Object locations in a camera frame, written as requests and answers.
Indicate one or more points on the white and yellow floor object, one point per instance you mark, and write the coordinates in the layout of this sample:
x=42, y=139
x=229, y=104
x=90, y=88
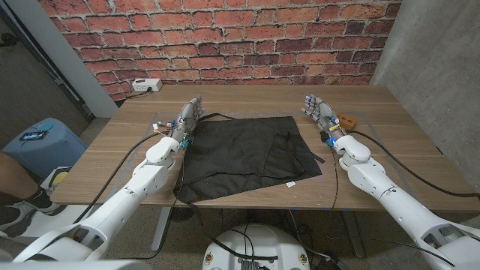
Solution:
x=56, y=180

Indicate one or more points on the red brick printed backdrop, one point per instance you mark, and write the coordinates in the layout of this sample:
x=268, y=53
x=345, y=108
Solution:
x=225, y=37

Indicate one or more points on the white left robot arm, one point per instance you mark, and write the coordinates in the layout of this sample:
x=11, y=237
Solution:
x=120, y=202

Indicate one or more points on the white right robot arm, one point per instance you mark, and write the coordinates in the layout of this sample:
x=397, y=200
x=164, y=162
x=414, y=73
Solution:
x=397, y=202

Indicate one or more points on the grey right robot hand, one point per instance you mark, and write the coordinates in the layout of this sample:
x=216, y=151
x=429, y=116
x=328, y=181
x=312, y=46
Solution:
x=323, y=114

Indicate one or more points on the person's bare leg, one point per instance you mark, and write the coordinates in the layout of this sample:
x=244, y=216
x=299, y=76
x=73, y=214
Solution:
x=15, y=176

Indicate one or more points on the blue plastic bin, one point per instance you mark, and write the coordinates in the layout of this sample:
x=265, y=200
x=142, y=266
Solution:
x=48, y=150

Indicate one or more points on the black apron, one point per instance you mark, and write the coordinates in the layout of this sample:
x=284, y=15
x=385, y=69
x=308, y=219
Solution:
x=240, y=153

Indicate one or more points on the white power strip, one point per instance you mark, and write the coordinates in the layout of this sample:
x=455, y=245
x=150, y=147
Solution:
x=146, y=84

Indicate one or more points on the black smartphone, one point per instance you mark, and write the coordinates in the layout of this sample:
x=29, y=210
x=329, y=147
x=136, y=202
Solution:
x=33, y=135

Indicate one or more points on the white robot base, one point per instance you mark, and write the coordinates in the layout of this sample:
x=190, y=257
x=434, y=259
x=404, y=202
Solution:
x=258, y=243

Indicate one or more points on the red toy swiss knife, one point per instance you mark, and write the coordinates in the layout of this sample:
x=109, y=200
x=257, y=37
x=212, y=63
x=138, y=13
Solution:
x=167, y=124

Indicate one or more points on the grey sneaker with black sock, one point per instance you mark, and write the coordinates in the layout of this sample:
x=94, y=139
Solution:
x=22, y=215

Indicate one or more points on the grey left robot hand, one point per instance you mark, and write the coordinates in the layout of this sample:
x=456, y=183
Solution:
x=185, y=120

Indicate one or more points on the orange wooden block with holes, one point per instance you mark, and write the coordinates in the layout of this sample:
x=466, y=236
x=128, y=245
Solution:
x=348, y=120

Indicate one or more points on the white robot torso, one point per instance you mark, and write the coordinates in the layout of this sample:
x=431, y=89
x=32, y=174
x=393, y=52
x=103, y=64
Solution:
x=75, y=265

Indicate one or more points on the grey metal table leg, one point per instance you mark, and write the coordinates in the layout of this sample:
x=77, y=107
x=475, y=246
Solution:
x=161, y=228
x=354, y=234

